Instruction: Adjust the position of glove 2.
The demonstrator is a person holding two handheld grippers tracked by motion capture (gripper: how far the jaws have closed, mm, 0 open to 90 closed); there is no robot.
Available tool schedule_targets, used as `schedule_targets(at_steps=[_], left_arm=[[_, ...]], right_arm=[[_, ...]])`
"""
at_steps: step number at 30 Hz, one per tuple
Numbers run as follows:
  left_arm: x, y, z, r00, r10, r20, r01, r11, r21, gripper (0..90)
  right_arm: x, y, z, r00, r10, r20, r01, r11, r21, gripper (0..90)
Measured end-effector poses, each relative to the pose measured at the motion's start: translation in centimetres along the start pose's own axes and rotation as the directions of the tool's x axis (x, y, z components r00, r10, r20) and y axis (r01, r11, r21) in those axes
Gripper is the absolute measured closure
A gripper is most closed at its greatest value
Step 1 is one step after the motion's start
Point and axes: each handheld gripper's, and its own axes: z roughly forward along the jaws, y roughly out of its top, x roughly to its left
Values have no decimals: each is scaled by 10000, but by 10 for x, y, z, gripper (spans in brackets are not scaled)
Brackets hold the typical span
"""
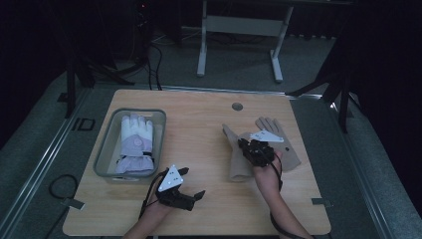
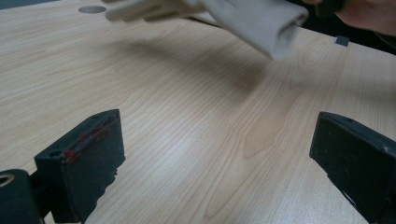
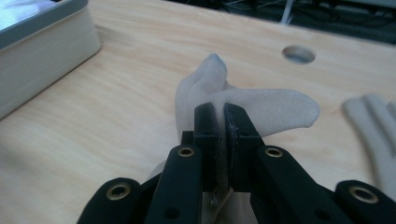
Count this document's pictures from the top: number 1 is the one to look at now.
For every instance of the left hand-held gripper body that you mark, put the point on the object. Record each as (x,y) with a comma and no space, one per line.
(174,195)

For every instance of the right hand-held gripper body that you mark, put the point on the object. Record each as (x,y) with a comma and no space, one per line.
(260,154)

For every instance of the beige knit glove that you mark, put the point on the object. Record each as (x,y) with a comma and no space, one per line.
(237,169)
(290,156)

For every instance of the lavender ski glove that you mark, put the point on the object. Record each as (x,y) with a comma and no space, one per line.
(121,167)
(136,132)

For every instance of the clear grey plastic basket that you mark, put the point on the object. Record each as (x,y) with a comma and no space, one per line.
(106,146)

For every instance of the person's left hand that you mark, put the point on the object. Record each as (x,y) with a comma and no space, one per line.
(157,209)

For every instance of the person's right hand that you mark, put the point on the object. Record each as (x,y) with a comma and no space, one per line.
(267,177)

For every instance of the round grey table grommet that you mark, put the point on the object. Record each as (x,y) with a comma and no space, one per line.
(237,106)

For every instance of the grey tape piece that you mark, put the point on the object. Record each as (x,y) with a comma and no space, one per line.
(73,203)
(321,202)

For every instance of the black metal stand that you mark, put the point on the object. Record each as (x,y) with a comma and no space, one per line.
(70,89)
(343,109)

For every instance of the white metal frame desk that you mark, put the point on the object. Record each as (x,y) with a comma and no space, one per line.
(245,26)

